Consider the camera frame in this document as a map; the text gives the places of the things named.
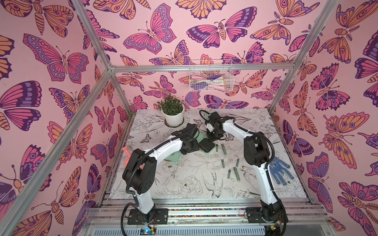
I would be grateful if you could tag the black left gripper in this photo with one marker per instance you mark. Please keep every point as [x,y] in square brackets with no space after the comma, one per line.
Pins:
[195,148]

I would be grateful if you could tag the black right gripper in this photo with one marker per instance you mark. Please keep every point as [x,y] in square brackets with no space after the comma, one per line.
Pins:
[215,134]

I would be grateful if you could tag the green case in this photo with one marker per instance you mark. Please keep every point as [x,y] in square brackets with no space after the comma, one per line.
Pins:
[174,158]
[204,144]

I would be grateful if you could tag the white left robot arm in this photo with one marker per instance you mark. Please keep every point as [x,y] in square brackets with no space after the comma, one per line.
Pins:
[140,170]

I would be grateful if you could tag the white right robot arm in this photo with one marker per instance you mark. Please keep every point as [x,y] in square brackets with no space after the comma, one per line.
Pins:
[258,152]

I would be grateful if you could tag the green nail clipper long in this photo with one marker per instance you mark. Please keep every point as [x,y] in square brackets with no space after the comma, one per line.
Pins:
[236,174]

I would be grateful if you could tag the potted green plant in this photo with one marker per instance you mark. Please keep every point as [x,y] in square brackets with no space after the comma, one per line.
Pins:
[173,111]

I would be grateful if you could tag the pink plastic toy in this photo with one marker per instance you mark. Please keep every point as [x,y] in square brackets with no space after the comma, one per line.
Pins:
[127,155]

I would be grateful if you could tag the blue knit glove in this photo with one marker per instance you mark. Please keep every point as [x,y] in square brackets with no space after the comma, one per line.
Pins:
[279,170]

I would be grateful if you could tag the white wire wall basket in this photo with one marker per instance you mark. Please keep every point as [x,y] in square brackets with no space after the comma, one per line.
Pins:
[211,77]

